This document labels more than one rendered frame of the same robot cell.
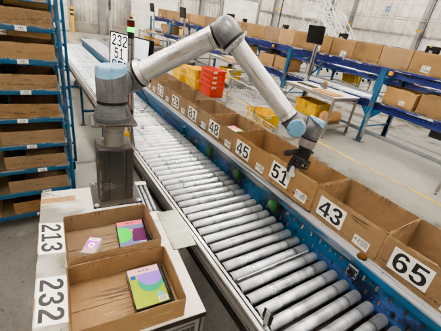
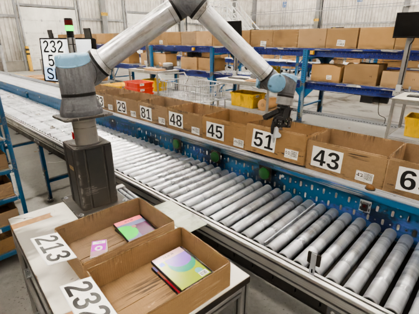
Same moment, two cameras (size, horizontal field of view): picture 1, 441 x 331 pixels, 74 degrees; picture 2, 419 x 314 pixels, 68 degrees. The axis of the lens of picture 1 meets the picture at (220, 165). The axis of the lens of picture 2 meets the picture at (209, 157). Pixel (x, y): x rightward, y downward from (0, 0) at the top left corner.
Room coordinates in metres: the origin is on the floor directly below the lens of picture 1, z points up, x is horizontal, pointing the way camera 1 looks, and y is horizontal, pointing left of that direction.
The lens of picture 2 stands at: (-0.10, 0.27, 1.54)
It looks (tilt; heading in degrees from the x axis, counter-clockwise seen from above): 21 degrees down; 349
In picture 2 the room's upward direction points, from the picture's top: straight up
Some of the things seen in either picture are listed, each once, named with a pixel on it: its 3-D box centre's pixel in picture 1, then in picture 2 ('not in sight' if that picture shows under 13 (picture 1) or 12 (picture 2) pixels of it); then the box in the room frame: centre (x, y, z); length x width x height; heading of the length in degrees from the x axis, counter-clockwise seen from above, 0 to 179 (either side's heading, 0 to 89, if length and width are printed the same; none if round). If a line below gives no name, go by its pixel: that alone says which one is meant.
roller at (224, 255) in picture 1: (254, 245); (263, 212); (1.20, -0.25, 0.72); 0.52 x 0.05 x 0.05; 126
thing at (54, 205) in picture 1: (108, 243); (112, 246); (1.03, 0.47, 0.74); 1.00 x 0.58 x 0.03; 30
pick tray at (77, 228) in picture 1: (111, 236); (116, 235); (1.02, 0.44, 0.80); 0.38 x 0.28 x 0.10; 122
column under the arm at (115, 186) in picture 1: (114, 169); (91, 172); (1.43, 0.59, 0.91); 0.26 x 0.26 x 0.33; 30
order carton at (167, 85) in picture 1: (175, 92); (116, 99); (3.18, 0.62, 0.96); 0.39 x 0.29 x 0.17; 35
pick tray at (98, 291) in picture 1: (125, 291); (160, 277); (0.74, 0.28, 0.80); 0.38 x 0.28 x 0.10; 120
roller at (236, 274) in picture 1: (270, 262); (285, 221); (1.09, -0.32, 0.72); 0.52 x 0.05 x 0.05; 126
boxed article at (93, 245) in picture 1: (92, 248); (99, 252); (0.94, 0.50, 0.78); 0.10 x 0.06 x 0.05; 5
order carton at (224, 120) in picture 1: (234, 131); (197, 119); (2.22, -0.07, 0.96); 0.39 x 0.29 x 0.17; 36
